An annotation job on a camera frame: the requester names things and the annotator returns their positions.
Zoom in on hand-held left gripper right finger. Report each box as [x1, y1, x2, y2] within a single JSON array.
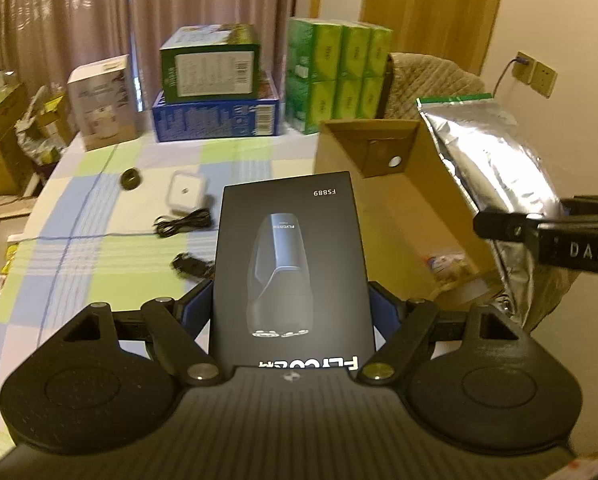
[[356, 281, 522, 387]]

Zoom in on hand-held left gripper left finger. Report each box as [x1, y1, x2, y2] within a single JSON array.
[[61, 280, 228, 387]]

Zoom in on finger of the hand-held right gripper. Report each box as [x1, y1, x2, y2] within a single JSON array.
[[472, 207, 570, 253], [559, 194, 598, 220]]

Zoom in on silver foil bag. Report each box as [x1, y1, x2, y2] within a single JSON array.
[[415, 94, 562, 333]]

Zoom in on black product box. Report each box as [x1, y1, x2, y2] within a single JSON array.
[[211, 171, 378, 370]]

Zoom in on white square charger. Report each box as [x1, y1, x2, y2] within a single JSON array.
[[166, 170, 214, 216]]

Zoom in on small black device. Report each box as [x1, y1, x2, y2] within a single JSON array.
[[171, 252, 216, 278]]

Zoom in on checked tablecloth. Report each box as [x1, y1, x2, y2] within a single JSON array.
[[0, 132, 330, 346]]

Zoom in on quilted chair cover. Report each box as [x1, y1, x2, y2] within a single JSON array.
[[383, 52, 487, 121]]

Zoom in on blue product box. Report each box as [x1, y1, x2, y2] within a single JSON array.
[[151, 71, 281, 143]]

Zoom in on white humidifier box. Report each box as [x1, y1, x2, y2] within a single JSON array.
[[67, 55, 140, 151]]

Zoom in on stack of green tissue packs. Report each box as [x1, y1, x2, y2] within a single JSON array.
[[285, 17, 394, 135]]

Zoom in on small cardboard box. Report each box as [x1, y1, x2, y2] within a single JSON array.
[[34, 92, 74, 161]]

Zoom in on wooden door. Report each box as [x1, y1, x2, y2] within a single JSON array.
[[359, 0, 507, 68]]

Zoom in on green product box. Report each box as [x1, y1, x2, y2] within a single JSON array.
[[159, 24, 261, 103]]

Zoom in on pink curtain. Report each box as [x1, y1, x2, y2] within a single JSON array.
[[0, 0, 320, 106]]

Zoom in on black cable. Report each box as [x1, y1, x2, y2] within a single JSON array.
[[154, 208, 214, 238]]

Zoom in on dark hair ring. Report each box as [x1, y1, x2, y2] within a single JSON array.
[[120, 167, 144, 191]]

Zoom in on dark power cable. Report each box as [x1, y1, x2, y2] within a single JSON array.
[[492, 57, 522, 98]]

